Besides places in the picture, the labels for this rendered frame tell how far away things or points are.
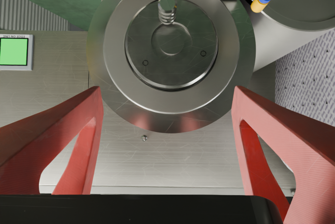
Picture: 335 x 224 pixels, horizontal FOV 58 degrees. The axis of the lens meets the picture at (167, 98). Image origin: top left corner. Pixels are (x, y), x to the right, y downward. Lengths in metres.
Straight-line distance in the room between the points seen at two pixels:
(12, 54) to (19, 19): 3.05
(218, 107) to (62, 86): 0.41
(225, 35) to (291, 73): 0.23
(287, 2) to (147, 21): 0.13
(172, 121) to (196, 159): 0.34
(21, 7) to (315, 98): 3.54
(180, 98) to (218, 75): 0.04
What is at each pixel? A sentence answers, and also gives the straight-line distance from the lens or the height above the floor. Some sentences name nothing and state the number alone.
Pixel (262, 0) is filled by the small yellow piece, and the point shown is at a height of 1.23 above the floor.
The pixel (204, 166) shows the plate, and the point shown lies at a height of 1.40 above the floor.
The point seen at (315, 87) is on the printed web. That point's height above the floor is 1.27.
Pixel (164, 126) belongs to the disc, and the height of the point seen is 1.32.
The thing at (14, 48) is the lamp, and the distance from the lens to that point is 0.66.
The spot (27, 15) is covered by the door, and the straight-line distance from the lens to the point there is 3.81.
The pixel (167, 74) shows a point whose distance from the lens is 0.24.
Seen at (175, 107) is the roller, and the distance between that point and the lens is 0.25.
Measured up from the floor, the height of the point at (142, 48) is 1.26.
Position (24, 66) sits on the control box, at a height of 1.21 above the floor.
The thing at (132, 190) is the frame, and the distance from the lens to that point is 0.61.
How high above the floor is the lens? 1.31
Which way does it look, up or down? 4 degrees down
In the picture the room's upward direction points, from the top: 179 degrees counter-clockwise
